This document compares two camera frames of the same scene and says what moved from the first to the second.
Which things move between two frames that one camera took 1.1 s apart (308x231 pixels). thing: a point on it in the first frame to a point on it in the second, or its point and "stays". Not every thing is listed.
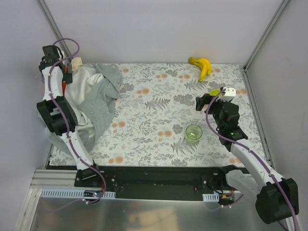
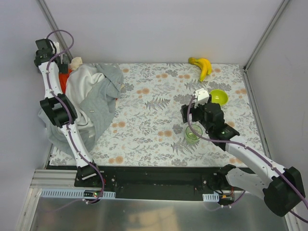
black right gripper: [207, 101] to [186, 113]
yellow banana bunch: [204, 64] stays
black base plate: [187, 183] stays
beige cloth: [76, 62] stays
